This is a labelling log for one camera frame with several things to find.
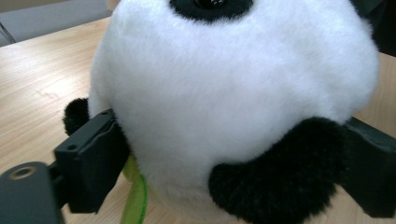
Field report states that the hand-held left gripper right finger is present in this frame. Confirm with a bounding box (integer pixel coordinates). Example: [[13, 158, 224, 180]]
[[338, 116, 396, 218]]

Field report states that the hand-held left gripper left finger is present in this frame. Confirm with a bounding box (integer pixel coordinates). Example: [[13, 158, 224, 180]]
[[53, 108, 132, 215]]

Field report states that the panda plush toy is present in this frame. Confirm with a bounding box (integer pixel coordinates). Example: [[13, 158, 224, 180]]
[[62, 0, 381, 224]]

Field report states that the thin black floor cable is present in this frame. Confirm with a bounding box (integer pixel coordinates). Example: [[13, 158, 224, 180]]
[[0, 21, 16, 45]]

